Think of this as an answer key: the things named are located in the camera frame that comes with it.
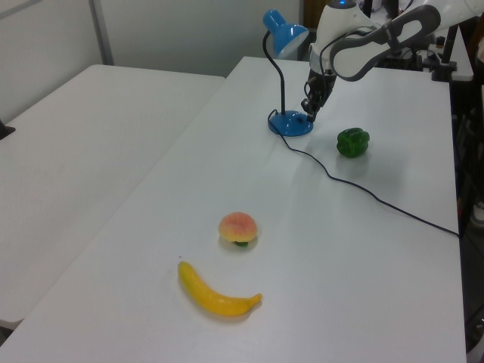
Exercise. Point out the grey wall partition post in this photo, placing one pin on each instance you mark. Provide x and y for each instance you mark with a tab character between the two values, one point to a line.
101	34

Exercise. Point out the black camera stand clamp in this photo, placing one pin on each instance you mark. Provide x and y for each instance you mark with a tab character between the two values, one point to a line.
446	64

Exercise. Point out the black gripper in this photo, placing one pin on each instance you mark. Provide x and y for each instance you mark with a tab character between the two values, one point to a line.
319	87

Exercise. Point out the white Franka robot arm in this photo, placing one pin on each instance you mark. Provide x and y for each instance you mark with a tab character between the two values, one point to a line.
355	56

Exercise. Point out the dark equipment clutter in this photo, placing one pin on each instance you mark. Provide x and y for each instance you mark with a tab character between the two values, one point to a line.
408	56

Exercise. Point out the white side table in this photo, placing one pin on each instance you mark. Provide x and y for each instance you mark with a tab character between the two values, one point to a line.
75	170

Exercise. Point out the blue desk lamp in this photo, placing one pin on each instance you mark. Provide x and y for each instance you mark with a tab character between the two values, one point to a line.
289	123

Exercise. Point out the green bell pepper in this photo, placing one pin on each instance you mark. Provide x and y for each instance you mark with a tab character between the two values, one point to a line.
351	143

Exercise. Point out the pink yellow peach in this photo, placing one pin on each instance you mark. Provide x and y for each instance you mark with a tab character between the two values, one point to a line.
238	227

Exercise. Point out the yellow banana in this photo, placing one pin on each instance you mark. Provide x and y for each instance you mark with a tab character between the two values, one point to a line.
215	300

